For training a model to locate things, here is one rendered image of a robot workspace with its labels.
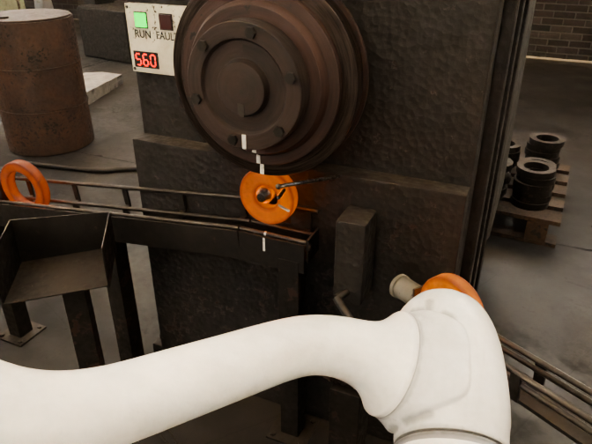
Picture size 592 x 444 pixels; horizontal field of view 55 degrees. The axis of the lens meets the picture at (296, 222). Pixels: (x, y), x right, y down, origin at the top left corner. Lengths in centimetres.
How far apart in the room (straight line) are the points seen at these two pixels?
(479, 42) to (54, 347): 183
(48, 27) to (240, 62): 290
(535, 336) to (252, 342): 203
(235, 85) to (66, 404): 94
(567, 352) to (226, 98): 166
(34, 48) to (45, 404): 370
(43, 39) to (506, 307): 312
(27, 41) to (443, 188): 314
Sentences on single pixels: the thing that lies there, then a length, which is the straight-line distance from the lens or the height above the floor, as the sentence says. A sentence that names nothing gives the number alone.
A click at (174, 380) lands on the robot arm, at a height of 114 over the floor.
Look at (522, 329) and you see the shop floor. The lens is 247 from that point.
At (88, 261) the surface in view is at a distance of 168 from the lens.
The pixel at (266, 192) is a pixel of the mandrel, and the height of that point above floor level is 84.
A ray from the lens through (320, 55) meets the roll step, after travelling 124.
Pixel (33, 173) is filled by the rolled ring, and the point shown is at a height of 72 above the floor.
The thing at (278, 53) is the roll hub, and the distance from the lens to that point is 121.
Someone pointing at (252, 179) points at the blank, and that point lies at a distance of 145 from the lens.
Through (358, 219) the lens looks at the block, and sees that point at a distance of 137.
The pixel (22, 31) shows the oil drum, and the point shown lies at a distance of 404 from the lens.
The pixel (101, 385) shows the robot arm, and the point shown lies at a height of 115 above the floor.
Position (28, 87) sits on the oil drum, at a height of 48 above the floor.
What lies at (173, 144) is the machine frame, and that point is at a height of 87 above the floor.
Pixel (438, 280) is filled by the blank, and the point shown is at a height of 77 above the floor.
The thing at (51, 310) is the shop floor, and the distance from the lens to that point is 260.
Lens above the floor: 144
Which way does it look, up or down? 28 degrees down
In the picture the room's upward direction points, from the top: straight up
